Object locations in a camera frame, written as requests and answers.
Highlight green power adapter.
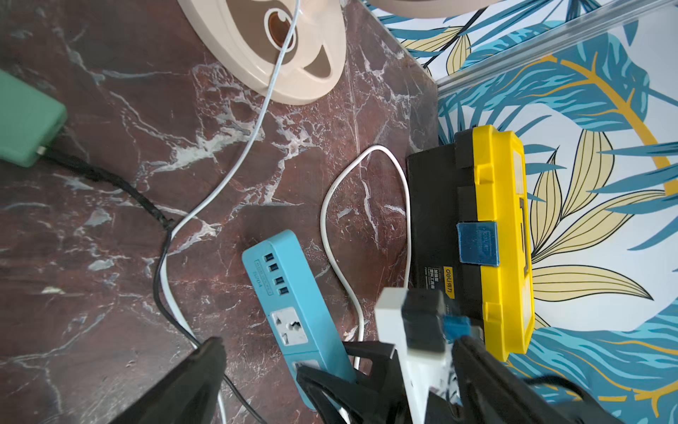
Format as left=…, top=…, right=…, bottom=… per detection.
left=1, top=71, right=67, bottom=168

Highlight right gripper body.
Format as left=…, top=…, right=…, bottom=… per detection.
left=295, top=341, right=462, bottom=424

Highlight beige desk fan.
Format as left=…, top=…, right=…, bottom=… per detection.
left=179, top=1, right=488, bottom=105

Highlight white fan power cable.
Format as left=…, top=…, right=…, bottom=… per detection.
left=158, top=0, right=302, bottom=424

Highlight teal power strip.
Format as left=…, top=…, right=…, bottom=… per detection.
left=242, top=230, right=355, bottom=382

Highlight yellow black toolbox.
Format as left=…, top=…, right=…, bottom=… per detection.
left=406, top=125, right=536, bottom=361

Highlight white power strip cable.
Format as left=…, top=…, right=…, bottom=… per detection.
left=320, top=144, right=412, bottom=372

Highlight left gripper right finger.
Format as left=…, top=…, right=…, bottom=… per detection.
left=452, top=336, right=620, bottom=423

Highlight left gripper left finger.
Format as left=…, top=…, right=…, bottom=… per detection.
left=113, top=337, right=227, bottom=423

